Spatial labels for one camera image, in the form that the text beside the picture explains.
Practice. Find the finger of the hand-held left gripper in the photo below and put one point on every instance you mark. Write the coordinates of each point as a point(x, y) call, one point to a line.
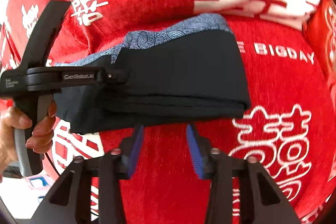
point(115, 77)

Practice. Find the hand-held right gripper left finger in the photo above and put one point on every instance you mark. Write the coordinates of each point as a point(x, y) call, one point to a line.
point(136, 150)

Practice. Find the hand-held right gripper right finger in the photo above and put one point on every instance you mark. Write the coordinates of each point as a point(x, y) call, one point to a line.
point(195, 153)

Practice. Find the black pants with blue trim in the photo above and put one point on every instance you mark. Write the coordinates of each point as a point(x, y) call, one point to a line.
point(183, 77)

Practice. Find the person's left hand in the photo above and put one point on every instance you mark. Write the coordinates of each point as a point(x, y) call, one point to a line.
point(8, 129)

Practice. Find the red printed blanket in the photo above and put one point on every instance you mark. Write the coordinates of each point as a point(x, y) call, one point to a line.
point(275, 82)

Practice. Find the red pillow with gold embroidery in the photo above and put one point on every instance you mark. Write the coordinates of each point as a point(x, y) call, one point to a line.
point(323, 37)

